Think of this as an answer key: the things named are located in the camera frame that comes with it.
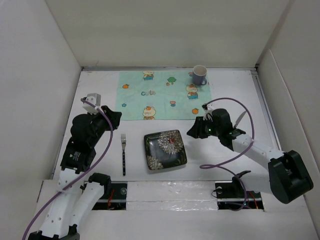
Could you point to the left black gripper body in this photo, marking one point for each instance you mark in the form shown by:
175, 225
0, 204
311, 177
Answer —
101, 125

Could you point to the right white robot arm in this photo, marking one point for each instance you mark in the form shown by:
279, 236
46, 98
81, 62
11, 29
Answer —
287, 178

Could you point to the purple mug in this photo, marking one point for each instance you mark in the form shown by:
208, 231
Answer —
199, 74

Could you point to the knife with patterned handle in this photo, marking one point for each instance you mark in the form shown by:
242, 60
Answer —
238, 120

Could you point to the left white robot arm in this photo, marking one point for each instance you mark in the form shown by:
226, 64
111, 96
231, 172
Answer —
73, 199

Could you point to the fork with dark handle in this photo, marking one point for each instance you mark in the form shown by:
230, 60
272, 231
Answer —
123, 145

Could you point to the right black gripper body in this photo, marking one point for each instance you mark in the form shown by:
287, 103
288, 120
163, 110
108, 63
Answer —
206, 128

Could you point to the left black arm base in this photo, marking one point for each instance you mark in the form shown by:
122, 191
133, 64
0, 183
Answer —
116, 200

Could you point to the black floral square plate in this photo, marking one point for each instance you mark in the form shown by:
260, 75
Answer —
164, 150

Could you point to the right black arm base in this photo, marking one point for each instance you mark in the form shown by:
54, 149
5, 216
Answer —
231, 197

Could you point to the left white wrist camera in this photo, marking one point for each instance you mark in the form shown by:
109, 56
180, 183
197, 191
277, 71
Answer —
91, 103

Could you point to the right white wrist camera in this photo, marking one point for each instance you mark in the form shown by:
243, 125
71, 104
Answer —
208, 112

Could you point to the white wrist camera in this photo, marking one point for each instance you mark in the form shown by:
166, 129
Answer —
208, 112
91, 103

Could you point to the green cartoon print cloth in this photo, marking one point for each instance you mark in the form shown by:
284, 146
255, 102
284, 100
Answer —
160, 95

